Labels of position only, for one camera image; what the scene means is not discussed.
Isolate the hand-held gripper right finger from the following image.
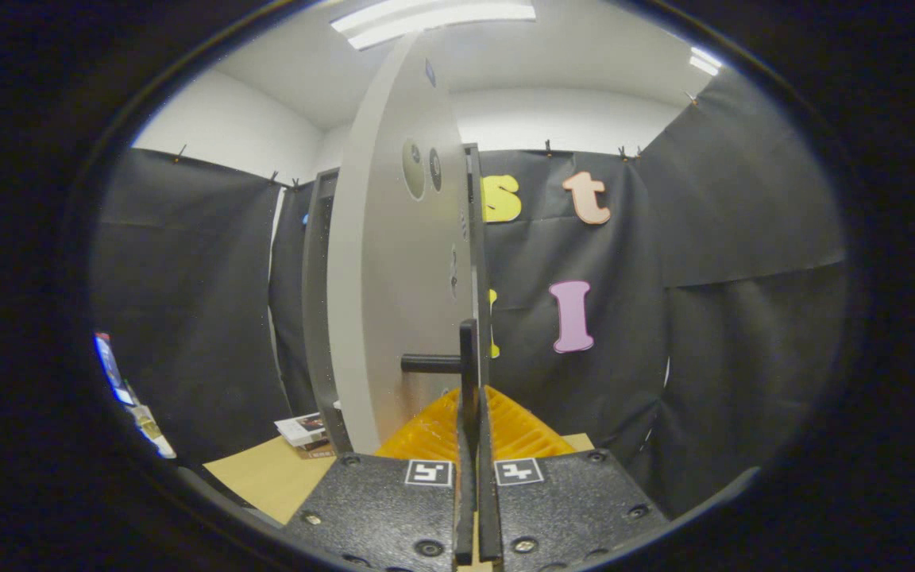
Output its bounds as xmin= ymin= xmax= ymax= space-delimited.
xmin=473 ymin=387 xmax=671 ymax=572

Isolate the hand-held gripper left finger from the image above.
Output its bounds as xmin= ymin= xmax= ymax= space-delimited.
xmin=281 ymin=387 xmax=477 ymax=572

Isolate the light grey shoe cabinet door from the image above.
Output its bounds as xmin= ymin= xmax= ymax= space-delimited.
xmin=326 ymin=33 xmax=493 ymax=458

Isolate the white flat box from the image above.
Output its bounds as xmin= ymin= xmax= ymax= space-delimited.
xmin=275 ymin=412 xmax=330 ymax=447

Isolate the black backdrop cloth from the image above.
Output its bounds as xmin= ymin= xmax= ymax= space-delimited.
xmin=91 ymin=68 xmax=851 ymax=521

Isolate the blue white packet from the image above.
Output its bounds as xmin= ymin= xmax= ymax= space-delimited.
xmin=94 ymin=332 xmax=135 ymax=406

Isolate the small ceiling light panel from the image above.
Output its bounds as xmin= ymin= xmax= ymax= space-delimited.
xmin=689 ymin=46 xmax=724 ymax=77

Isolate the long ceiling light panel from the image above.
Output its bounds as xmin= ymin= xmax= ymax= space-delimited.
xmin=330 ymin=0 xmax=538 ymax=51

